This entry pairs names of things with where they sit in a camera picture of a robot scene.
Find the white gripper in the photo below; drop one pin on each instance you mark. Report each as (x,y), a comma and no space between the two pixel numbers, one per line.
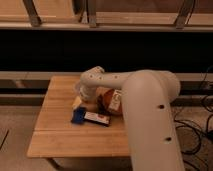
(87,93)

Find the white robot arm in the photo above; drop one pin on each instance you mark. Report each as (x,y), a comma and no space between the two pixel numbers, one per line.
(145,97)

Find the yellow tag on gripper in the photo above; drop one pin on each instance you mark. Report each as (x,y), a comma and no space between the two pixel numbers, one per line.
(76,103)

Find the blue sponge block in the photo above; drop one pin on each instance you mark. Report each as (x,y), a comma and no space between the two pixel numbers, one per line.
(78,115)

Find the black red rectangular box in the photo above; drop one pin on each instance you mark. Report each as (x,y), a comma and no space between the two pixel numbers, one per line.
(97,118)

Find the wooden table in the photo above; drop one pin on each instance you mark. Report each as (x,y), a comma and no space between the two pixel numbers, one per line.
(55,136)

